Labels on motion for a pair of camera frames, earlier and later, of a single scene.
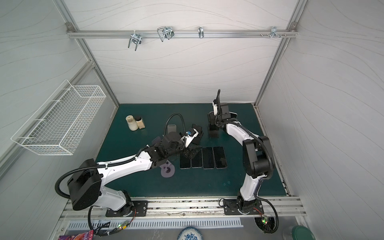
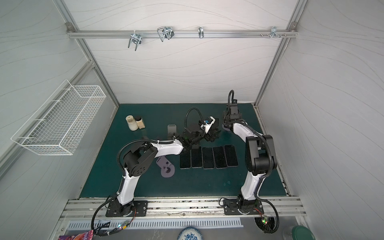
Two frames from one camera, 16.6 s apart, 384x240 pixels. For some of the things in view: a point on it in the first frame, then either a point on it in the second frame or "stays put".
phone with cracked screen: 220,157 stays put
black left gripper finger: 194,151 -> 215,136
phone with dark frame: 197,160 stays put
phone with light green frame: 185,163 stays put
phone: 208,158 stays put
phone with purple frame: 211,118 -> 230,155
